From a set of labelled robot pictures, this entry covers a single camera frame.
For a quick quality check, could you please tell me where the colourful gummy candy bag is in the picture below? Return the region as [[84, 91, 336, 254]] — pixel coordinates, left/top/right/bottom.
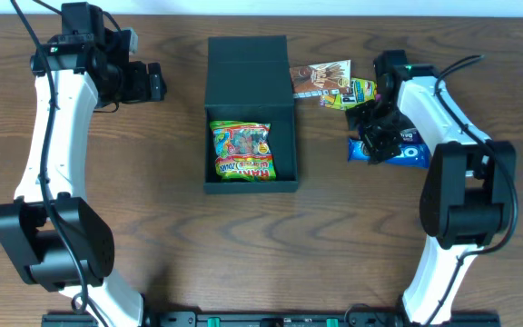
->
[[209, 121, 277, 182]]

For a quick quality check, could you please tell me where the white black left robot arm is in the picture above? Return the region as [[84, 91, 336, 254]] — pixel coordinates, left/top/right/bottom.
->
[[0, 2, 166, 326]]

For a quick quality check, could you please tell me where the dark green gift box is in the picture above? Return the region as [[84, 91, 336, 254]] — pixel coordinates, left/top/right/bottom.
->
[[203, 35, 299, 194]]

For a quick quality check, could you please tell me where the purple Dairy Milk bar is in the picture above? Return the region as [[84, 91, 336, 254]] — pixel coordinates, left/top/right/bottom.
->
[[400, 128, 423, 144]]

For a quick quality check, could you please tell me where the blue Oreo pack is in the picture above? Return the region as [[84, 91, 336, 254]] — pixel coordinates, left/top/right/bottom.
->
[[348, 139, 431, 169]]

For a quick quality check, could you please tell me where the brown Pocky box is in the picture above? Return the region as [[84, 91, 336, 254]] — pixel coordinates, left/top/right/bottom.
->
[[290, 60, 351, 98]]

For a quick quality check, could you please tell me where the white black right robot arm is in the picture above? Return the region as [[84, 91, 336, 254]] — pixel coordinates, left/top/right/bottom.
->
[[345, 50, 518, 326]]

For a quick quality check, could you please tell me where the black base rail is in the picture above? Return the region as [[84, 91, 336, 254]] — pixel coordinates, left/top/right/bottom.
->
[[41, 311, 501, 327]]

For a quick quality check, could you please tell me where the yellow green Pretz box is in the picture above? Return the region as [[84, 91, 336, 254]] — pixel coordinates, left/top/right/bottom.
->
[[320, 77, 378, 111]]

